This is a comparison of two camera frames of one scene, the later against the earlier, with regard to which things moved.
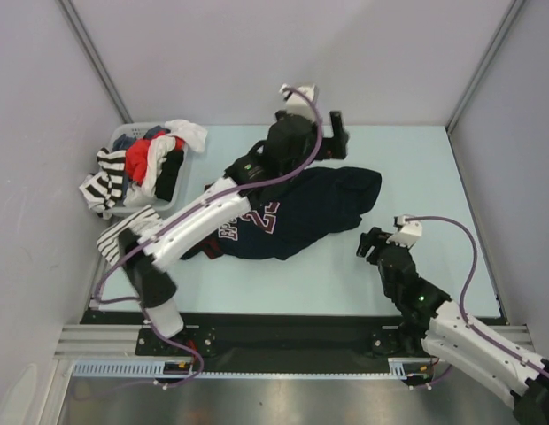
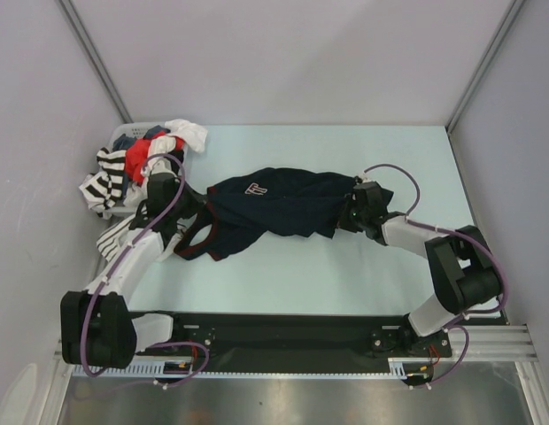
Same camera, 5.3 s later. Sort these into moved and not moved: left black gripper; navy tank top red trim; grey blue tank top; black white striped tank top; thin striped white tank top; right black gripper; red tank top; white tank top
Moved: right black gripper; left black gripper; navy tank top red trim
Not moved: white tank top; thin striped white tank top; grey blue tank top; black white striped tank top; red tank top
